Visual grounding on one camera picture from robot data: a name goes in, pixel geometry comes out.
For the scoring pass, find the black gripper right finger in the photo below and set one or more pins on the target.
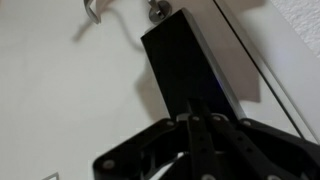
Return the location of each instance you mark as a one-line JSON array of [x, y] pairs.
[[266, 150]]

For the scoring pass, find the black digital door lock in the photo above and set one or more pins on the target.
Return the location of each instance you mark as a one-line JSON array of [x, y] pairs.
[[183, 60]]

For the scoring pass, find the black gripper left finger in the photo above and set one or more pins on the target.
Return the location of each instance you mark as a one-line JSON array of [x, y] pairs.
[[140, 150]]

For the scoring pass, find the white paper door label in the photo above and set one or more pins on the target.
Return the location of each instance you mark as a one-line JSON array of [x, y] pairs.
[[52, 176]]

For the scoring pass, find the silver deadbolt thumb turn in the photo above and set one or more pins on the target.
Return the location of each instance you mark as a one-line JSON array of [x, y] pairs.
[[160, 11]]

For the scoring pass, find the white door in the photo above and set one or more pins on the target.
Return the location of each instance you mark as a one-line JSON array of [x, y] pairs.
[[66, 100]]

